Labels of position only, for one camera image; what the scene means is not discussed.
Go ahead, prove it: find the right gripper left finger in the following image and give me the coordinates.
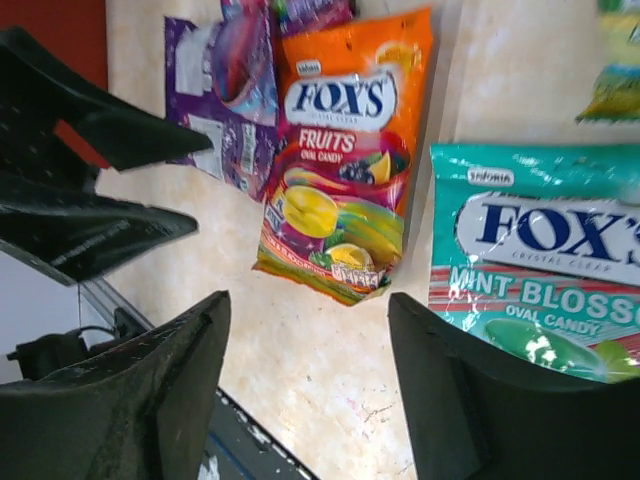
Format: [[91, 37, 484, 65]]
[[1, 291, 231, 479]]

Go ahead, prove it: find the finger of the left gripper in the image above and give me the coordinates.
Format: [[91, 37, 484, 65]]
[[1, 27, 212, 171], [1, 164, 198, 285]]

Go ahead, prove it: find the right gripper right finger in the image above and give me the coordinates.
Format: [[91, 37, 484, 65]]
[[388, 293, 639, 479]]

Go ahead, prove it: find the teal Fox's mint packet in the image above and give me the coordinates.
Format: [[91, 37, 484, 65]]
[[428, 144, 639, 383]]

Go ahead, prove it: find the purple candy packet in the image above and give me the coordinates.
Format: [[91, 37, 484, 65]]
[[269, 0, 357, 36], [164, 8, 278, 202]]

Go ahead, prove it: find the orange Fox's fruits packet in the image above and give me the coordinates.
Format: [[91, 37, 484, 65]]
[[255, 7, 433, 306]]

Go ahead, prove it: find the red brown paper bag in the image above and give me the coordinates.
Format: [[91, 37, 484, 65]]
[[1, 0, 108, 90]]

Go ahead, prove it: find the aluminium frame rail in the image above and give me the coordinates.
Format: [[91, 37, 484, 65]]
[[78, 279, 154, 331]]

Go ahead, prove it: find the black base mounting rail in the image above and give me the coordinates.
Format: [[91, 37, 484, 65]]
[[198, 388, 317, 480]]

